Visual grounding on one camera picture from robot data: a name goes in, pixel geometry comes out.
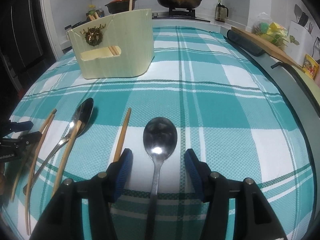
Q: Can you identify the dark glass kettle jar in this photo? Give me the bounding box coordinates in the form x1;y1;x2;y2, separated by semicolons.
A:
215;0;229;22

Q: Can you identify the steel spoon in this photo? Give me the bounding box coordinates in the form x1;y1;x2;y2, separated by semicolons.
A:
143;117;177;239
30;98;94;188

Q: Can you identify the wooden cutting board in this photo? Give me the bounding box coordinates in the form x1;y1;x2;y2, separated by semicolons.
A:
231;27;305;73

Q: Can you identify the black refrigerator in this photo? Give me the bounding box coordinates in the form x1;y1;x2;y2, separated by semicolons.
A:
1;0;56;88

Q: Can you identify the black gas cooktop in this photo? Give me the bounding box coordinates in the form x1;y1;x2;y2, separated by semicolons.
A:
152;8;210;22

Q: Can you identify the teal plaid tablecloth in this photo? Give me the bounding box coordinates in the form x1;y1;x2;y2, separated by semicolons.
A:
10;26;316;239

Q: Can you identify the cream utensil holder box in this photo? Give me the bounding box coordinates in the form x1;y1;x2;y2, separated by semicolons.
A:
68;9;154;79

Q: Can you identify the white utensil caddy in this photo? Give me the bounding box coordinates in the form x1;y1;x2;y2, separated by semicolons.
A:
287;4;315;66

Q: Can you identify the plastic bag with sponges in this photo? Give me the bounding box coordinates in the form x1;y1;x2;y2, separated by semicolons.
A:
253;12;288;50

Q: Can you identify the sauce bottles group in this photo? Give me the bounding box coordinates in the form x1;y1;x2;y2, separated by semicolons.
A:
86;4;105;21

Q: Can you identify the dark wok with lid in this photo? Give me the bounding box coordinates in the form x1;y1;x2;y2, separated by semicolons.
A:
157;0;202;10

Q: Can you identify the green cutting board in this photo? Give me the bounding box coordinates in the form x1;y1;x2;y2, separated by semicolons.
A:
270;61;319;116

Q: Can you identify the black pot orange lid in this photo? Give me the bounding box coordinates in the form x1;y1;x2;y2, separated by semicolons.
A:
105;0;130;14

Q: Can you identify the wooden chopstick short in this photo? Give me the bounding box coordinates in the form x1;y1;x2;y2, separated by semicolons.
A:
113;108;131;162

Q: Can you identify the wooden chopstick crossing spoon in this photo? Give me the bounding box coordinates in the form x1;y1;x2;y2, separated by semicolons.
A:
9;108;58;203

